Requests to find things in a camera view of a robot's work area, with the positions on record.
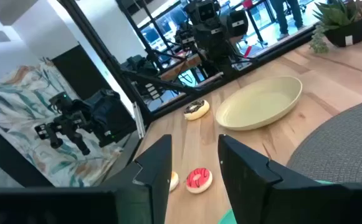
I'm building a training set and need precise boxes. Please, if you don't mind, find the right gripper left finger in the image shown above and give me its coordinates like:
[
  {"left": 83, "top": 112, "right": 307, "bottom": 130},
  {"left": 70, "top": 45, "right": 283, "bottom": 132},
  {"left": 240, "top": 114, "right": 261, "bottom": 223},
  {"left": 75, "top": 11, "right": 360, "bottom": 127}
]
[{"left": 99, "top": 134, "right": 173, "bottom": 224}]

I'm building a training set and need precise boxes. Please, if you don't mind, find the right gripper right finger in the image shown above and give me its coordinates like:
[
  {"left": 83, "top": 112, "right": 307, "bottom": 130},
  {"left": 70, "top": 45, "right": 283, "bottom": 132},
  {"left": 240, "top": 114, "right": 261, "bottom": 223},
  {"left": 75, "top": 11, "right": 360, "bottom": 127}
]
[{"left": 217, "top": 134, "right": 350, "bottom": 224}]

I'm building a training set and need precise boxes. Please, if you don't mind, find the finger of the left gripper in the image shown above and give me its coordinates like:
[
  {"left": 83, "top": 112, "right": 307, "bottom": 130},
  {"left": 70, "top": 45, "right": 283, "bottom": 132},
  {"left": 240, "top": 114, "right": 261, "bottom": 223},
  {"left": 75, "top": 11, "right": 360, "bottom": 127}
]
[
  {"left": 47, "top": 124, "right": 64, "bottom": 149},
  {"left": 70, "top": 132, "right": 92, "bottom": 156}
]

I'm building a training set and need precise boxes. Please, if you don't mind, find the yellow sprinkled donut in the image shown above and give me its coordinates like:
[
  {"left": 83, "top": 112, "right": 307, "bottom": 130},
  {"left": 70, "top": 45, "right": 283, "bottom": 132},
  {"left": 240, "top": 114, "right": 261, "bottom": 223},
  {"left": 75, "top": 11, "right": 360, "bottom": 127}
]
[{"left": 169, "top": 170, "right": 180, "bottom": 192}]

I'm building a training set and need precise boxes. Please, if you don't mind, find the red iced striped donut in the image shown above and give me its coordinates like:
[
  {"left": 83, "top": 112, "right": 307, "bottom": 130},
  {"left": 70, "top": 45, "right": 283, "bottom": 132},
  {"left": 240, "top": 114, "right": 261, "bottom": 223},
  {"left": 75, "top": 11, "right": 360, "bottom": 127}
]
[{"left": 185, "top": 167, "right": 214, "bottom": 195}]

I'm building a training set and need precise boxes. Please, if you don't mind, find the leaf patterned cloth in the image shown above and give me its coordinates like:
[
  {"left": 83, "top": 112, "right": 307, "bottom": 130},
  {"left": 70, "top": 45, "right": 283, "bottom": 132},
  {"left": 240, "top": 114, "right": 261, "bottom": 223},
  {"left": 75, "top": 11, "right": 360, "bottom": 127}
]
[{"left": 0, "top": 59, "right": 125, "bottom": 188}]

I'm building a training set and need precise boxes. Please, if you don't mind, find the cream round plate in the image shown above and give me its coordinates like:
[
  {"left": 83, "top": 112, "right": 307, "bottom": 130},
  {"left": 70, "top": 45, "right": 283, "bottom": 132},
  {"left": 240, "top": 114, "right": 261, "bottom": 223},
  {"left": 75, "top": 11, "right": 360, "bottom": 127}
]
[{"left": 215, "top": 75, "right": 303, "bottom": 131}]

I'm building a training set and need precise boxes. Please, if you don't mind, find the chocolate iced donut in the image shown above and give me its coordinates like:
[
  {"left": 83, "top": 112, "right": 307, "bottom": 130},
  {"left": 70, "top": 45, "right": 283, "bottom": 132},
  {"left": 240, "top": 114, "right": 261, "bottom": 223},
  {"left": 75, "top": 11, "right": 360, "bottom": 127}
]
[{"left": 183, "top": 99, "right": 211, "bottom": 121}]

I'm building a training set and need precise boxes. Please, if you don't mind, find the grey woven round placemat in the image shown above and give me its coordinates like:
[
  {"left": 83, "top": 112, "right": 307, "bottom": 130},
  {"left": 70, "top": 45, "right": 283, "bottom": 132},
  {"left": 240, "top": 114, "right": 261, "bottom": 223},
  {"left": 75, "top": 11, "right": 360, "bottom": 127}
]
[{"left": 286, "top": 96, "right": 362, "bottom": 188}]

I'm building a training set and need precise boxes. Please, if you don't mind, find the ceiling vent grille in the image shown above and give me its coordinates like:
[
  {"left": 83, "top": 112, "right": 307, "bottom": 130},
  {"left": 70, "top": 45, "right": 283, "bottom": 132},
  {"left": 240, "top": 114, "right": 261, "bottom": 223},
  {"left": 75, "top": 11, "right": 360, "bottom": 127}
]
[{"left": 0, "top": 30, "right": 12, "bottom": 44}]

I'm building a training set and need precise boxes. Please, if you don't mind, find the background wooden table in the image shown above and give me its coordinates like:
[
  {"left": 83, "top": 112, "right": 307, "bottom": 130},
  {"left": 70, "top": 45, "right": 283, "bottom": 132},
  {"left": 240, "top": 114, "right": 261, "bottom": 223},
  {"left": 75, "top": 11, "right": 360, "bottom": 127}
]
[{"left": 160, "top": 53, "right": 207, "bottom": 82}]

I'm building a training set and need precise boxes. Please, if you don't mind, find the person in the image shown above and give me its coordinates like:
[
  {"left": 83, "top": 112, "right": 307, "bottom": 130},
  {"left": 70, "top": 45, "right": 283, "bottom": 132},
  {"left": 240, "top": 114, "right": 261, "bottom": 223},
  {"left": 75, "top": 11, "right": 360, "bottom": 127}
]
[{"left": 269, "top": 0, "right": 307, "bottom": 41}]

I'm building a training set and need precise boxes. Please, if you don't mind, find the potted succulent plant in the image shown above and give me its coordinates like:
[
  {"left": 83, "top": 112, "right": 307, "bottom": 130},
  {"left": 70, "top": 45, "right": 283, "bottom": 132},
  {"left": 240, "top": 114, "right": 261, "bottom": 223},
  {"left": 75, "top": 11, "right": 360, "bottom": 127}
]
[{"left": 308, "top": 0, "right": 362, "bottom": 54}]

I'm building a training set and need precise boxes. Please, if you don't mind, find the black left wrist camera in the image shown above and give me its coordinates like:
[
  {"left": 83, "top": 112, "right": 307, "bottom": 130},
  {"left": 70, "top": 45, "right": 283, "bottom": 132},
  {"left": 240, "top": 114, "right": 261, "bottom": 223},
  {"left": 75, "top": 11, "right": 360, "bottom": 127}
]
[{"left": 49, "top": 91, "right": 74, "bottom": 114}]

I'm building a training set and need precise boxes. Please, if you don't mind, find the black frame beam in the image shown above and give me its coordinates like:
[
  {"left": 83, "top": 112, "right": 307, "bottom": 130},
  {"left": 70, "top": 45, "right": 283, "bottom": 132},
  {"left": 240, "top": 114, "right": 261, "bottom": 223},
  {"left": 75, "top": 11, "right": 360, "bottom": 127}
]
[{"left": 0, "top": 118, "right": 54, "bottom": 188}]

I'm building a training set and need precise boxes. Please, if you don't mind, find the black frame post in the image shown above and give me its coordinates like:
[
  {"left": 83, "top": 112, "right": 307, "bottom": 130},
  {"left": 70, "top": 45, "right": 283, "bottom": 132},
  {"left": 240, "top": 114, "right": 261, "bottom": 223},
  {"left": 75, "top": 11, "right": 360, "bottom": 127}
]
[{"left": 57, "top": 0, "right": 153, "bottom": 125}]

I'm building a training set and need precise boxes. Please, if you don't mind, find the black frame brace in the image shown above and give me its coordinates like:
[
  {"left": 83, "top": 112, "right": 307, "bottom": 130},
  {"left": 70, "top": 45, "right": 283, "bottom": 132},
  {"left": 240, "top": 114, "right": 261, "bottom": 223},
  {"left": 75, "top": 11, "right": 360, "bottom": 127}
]
[{"left": 120, "top": 68, "right": 202, "bottom": 96}]

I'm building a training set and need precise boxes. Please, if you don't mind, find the black table edge rail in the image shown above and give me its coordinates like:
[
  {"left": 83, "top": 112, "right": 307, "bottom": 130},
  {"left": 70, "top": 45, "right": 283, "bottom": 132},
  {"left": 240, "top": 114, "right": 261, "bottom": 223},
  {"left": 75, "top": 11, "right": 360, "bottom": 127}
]
[{"left": 149, "top": 23, "right": 362, "bottom": 124}]

